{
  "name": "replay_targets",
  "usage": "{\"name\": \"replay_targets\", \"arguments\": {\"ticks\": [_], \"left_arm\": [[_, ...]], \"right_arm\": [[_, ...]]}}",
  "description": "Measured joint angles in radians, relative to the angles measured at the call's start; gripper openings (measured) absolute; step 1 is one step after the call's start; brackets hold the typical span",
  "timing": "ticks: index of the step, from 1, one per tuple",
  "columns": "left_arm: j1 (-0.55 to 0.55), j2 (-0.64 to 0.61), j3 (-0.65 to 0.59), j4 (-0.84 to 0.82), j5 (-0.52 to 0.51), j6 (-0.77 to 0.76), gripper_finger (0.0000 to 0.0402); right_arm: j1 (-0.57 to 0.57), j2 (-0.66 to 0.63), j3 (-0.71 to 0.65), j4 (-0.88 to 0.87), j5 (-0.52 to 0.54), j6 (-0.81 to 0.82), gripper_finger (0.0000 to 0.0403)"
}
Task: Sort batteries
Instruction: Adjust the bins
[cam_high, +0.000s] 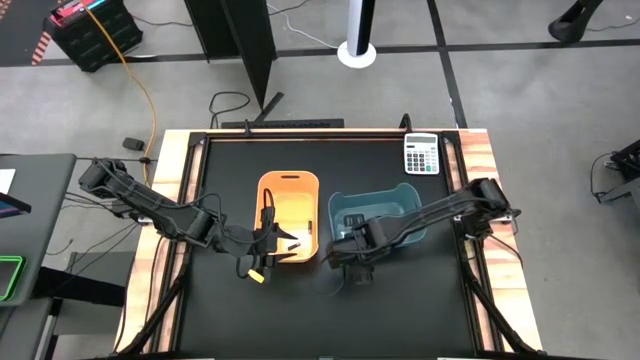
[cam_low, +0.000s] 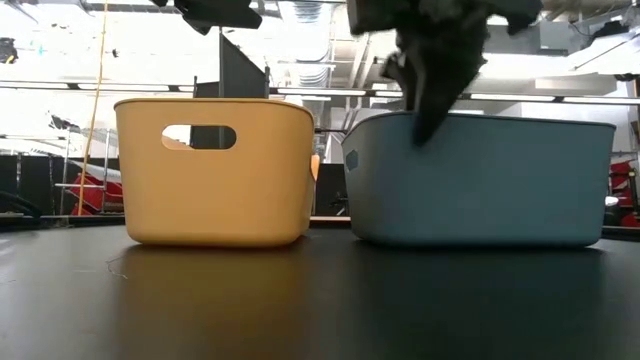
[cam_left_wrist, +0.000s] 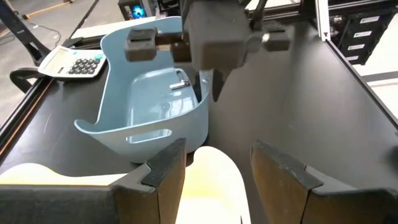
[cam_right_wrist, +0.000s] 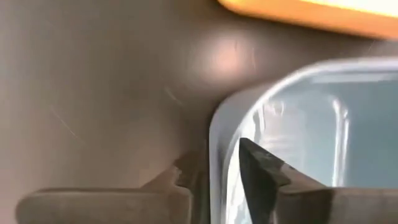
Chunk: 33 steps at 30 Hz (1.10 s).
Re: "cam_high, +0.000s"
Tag white desk calculator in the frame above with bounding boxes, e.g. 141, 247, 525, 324
403, 131, 441, 176

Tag green-edged tray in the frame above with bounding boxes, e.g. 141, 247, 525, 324
0, 255, 27, 303

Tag black equipment stand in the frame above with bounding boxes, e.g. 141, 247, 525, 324
589, 138, 640, 205

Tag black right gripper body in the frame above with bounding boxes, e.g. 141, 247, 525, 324
344, 217, 389, 272

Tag black diagonal frame strut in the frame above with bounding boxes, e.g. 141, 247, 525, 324
457, 247, 540, 357
117, 259, 189, 357

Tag black partition base bar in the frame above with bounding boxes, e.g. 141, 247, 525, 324
221, 117, 346, 130

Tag yellow extension cable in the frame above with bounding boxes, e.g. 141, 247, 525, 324
81, 3, 159, 187

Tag white floor cable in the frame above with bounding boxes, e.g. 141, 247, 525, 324
266, 2, 340, 50

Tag black floor cable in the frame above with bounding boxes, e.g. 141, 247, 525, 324
207, 90, 252, 129

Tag yellow plastic bin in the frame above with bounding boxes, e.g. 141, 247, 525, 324
254, 170, 321, 265

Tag blue plastic bin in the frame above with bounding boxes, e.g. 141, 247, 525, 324
326, 182, 423, 252

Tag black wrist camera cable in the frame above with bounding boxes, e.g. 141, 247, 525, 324
261, 188, 277, 232

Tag grey side desk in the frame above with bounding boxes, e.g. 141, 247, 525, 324
0, 153, 78, 307

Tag black equipment case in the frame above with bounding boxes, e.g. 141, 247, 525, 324
43, 0, 145, 74

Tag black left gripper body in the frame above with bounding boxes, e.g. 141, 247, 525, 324
248, 218, 282, 272

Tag black partition panel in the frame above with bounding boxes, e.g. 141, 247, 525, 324
183, 0, 285, 124

